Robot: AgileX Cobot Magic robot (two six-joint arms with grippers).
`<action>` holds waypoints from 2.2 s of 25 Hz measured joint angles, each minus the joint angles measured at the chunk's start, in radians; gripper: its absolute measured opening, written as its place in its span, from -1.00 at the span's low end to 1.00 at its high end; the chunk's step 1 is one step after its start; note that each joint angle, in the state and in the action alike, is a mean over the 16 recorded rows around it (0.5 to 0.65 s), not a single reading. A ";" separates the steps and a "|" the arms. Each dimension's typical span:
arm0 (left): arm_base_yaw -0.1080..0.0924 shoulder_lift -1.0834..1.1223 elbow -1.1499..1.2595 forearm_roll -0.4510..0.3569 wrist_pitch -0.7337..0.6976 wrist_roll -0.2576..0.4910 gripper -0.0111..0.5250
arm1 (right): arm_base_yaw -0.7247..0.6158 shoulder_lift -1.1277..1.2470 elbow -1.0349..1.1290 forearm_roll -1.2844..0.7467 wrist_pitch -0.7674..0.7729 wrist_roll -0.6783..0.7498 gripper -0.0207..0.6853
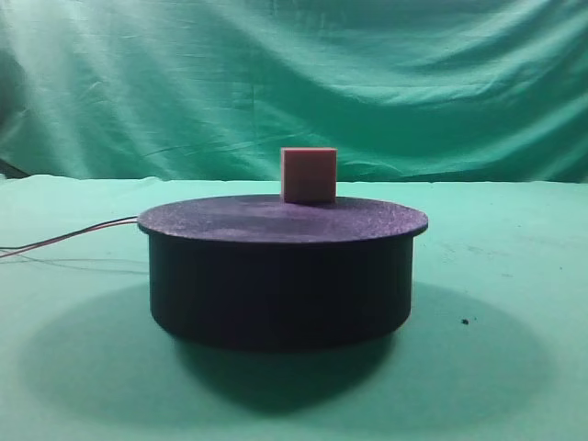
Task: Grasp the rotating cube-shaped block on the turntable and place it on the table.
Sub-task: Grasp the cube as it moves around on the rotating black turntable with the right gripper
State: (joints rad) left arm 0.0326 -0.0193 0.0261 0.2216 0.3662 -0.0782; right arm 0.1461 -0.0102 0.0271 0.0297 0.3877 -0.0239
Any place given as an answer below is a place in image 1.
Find pink foam cube block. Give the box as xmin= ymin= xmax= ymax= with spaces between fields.
xmin=280 ymin=147 xmax=337 ymax=204

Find black round turntable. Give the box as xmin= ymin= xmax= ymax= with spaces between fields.
xmin=137 ymin=195 xmax=428 ymax=353

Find green backdrop cloth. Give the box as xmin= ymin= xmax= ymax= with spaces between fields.
xmin=1 ymin=1 xmax=587 ymax=183

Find green table cloth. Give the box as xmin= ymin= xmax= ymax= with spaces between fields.
xmin=1 ymin=182 xmax=587 ymax=440

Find black wire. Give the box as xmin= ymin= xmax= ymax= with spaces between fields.
xmin=0 ymin=220 xmax=140 ymax=256

